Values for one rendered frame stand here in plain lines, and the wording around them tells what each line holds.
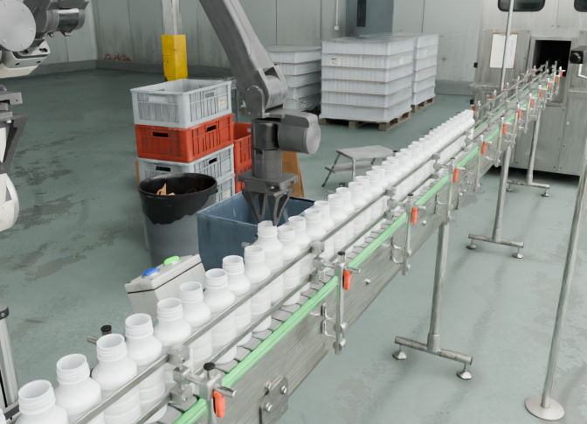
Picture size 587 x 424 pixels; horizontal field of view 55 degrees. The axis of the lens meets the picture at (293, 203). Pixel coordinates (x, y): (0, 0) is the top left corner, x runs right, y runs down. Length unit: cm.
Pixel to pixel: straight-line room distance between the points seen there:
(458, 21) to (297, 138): 1060
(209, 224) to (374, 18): 1033
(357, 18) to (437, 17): 162
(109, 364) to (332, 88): 738
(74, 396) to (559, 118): 532
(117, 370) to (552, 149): 529
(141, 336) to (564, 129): 521
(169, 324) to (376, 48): 704
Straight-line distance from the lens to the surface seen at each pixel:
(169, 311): 88
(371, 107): 784
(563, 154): 583
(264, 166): 104
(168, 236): 322
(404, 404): 259
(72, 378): 79
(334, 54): 797
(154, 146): 375
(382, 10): 1193
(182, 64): 1145
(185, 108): 355
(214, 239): 189
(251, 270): 106
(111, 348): 81
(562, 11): 570
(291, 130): 100
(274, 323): 115
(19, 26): 74
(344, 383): 267
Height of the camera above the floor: 159
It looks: 19 degrees down
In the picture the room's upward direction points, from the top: straight up
